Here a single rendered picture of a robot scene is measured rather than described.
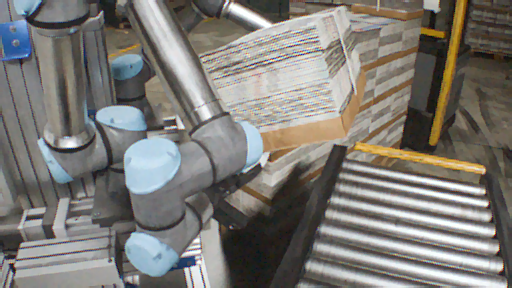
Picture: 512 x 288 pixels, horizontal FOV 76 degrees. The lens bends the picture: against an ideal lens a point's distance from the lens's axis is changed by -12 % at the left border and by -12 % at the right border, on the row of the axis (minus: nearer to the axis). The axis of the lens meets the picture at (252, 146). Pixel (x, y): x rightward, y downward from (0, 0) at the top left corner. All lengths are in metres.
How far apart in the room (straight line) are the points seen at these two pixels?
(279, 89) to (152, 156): 0.33
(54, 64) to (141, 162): 0.32
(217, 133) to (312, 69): 0.23
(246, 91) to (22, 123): 0.66
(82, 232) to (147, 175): 0.61
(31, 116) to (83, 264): 0.43
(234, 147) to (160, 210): 0.14
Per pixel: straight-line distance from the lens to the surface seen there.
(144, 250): 0.53
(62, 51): 0.71
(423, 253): 0.93
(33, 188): 1.23
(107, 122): 0.90
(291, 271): 0.80
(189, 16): 1.38
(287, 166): 1.62
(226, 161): 0.54
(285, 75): 0.70
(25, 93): 1.10
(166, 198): 0.50
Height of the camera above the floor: 1.39
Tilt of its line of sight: 29 degrees down
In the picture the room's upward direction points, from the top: straight up
